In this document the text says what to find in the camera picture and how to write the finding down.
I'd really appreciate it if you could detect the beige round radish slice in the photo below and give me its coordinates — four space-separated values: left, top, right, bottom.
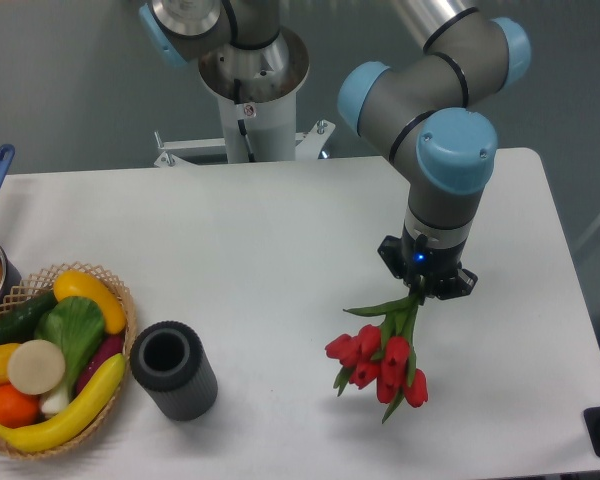
7 340 66 395

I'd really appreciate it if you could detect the purple sweet potato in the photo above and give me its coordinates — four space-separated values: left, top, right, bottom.
74 335 124 395

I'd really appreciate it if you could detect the yellow squash at top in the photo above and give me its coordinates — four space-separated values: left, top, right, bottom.
53 270 127 335

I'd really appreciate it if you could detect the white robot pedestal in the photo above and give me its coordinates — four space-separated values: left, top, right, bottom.
154 27 336 167

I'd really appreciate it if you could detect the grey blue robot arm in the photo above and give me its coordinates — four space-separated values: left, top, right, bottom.
139 1 531 301

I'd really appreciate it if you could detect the woven wicker basket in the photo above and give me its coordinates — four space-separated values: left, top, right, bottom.
0 262 137 460

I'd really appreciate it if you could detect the red tulip bouquet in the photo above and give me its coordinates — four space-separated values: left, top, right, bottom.
324 283 429 421

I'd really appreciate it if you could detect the orange fruit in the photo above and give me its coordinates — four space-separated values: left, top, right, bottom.
0 384 39 428

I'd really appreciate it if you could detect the green cucumber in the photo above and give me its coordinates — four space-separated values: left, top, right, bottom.
0 291 57 345

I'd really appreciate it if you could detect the green leafy bok choy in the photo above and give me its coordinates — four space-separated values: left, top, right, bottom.
34 296 105 418

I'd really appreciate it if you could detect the dark grey ribbed vase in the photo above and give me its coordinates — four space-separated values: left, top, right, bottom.
130 321 218 421

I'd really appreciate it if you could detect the black pedestal cable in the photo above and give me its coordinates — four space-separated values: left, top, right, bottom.
233 78 257 163

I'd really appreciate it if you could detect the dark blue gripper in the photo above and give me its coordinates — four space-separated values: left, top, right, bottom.
377 221 478 300

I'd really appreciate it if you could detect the long yellow banana squash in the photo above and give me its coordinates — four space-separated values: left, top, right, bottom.
0 353 126 453

